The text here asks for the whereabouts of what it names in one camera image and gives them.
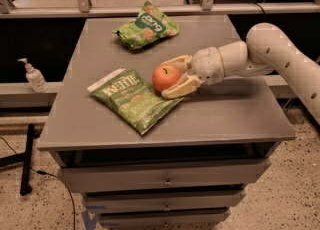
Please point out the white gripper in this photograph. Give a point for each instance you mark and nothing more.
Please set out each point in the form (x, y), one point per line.
(207, 65)

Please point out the red apple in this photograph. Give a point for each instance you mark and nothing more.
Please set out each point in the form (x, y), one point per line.
(164, 76)

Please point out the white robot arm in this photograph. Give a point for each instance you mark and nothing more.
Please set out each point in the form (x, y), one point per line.
(266, 49)

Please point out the green snack bag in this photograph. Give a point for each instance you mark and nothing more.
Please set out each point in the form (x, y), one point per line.
(150, 26)

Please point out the green Kettle jalapeno chip bag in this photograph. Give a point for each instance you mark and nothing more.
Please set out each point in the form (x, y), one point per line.
(132, 98)

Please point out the grey drawer cabinet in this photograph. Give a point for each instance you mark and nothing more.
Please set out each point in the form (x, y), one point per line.
(236, 119)

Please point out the top grey drawer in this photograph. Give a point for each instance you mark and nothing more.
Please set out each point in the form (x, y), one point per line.
(167, 175)

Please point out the grey drawer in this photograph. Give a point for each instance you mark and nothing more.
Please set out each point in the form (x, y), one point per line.
(164, 218)
(168, 200)
(167, 175)

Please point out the middle grey drawer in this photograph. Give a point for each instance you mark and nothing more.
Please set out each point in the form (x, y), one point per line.
(168, 200)

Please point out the bottom grey drawer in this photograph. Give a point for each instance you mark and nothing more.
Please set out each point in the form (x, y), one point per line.
(164, 218)

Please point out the white pump sanitizer bottle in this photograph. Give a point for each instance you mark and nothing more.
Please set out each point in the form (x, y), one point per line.
(34, 77)

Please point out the black metal stand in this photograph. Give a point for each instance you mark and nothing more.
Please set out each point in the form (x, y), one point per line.
(25, 159)

